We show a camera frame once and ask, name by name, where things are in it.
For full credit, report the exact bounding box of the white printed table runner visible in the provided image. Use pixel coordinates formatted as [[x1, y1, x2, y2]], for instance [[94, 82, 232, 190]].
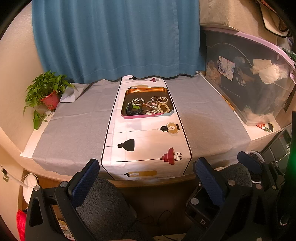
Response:
[[101, 76, 193, 181]]

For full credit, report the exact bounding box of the white-rimmed round device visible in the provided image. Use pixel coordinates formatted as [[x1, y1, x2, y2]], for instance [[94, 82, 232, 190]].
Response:
[[246, 151, 266, 163]]

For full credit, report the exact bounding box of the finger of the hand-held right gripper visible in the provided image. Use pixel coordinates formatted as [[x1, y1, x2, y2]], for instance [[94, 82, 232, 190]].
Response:
[[237, 151, 281, 192], [185, 184, 219, 230]]

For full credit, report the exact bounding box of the black and green watch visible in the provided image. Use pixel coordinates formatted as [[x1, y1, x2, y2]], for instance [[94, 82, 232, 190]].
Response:
[[125, 104, 142, 115]]

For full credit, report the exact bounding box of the patterned cloth with black border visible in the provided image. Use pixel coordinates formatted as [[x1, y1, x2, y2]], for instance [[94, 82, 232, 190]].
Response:
[[253, 0, 294, 37]]

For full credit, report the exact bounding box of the black shelf unit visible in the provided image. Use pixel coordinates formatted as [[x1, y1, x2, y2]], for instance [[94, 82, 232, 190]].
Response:
[[261, 111, 296, 169]]

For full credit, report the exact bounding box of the bronze bangle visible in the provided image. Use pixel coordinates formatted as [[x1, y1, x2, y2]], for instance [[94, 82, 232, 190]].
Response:
[[141, 103, 154, 114]]

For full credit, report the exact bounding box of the person's grey fleece left leg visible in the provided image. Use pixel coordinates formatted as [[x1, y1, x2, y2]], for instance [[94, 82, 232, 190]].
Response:
[[76, 177, 148, 241]]

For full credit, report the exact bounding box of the orange tray with pink rim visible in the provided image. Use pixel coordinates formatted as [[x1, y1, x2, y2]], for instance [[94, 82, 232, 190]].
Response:
[[121, 87, 174, 119]]

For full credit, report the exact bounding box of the beige fabric box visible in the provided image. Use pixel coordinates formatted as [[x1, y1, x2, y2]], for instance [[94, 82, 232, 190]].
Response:
[[199, 0, 278, 44]]

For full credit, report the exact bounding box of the white round floor device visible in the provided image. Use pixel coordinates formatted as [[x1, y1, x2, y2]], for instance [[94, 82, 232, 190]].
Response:
[[22, 173, 38, 204]]

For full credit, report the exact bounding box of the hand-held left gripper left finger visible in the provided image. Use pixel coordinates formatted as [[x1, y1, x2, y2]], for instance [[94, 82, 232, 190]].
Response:
[[25, 158, 100, 241]]

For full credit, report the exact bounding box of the purple bin lid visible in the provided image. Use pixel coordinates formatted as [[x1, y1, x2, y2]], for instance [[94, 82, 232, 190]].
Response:
[[200, 24, 296, 84]]

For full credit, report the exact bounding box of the white sticker label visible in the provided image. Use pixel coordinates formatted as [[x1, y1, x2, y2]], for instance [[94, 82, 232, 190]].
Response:
[[217, 56, 235, 81]]

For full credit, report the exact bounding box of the green patterned cloth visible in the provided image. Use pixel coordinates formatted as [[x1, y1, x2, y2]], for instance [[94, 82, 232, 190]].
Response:
[[281, 47, 296, 62]]

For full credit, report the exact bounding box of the green potted plant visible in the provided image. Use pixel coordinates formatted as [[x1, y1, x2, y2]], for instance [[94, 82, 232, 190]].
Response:
[[23, 71, 77, 130]]

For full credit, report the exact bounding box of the red and green packet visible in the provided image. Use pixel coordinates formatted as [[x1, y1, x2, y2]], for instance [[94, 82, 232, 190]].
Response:
[[256, 123, 274, 133]]

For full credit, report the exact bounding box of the clear plastic storage bin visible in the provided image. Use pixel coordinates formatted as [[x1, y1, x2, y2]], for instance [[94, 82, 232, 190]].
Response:
[[200, 24, 296, 127]]

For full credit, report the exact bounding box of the white crumpled bag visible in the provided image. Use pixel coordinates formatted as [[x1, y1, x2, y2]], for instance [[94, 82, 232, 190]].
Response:
[[252, 58, 287, 84]]

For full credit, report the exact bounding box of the person's grey fleece right leg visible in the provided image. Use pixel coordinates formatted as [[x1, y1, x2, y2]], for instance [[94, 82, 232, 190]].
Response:
[[218, 163, 252, 188]]

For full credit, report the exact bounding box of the red cloth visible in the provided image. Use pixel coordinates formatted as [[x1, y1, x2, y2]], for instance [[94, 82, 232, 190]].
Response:
[[16, 209, 26, 241]]

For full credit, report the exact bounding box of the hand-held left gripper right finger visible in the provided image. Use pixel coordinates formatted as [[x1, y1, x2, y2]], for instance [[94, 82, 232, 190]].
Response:
[[193, 157, 271, 241]]

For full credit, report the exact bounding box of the blue curtain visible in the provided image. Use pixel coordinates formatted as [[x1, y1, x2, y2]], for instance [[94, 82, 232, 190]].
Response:
[[32, 0, 206, 84]]

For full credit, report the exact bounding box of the white wall cable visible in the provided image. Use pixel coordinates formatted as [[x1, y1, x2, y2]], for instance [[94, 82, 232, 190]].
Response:
[[0, 166, 28, 188]]

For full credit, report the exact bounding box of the grey tablecloth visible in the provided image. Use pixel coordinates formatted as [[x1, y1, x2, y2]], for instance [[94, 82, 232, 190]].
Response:
[[21, 75, 251, 180]]

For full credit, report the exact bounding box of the person's grey fleece leg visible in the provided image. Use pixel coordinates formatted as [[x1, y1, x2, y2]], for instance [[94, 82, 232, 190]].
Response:
[[218, 163, 252, 188], [76, 177, 148, 241]]

